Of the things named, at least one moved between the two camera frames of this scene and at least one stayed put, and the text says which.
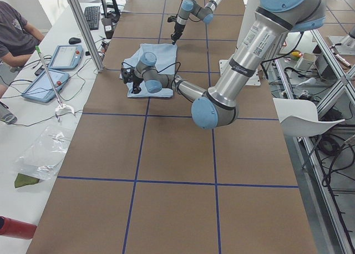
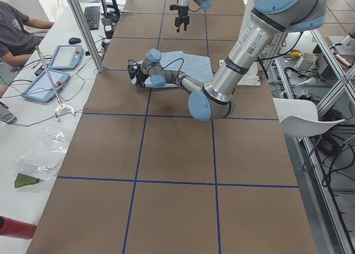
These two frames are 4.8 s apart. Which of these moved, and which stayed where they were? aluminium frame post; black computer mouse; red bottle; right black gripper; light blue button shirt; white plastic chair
Moved: light blue button shirt; right black gripper
Stayed: red bottle; aluminium frame post; black computer mouse; white plastic chair
